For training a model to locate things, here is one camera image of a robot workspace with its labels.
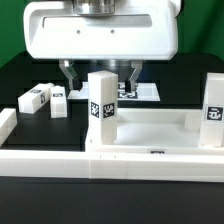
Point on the white desk tabletop panel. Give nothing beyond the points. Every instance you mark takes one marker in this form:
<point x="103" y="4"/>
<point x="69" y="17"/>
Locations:
<point x="162" y="131"/>

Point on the white U-shaped obstacle fence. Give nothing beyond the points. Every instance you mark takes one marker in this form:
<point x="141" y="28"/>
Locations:
<point x="99" y="165"/>

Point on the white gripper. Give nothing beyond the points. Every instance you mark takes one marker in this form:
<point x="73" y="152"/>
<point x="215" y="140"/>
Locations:
<point x="136" y="30"/>

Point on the white marker sheet with tags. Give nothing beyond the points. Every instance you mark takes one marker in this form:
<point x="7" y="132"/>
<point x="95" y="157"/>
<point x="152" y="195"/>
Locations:
<point x="144" y="92"/>

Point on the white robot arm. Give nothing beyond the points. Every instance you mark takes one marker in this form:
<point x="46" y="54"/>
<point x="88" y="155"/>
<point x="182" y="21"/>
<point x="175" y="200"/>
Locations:
<point x="96" y="5"/>

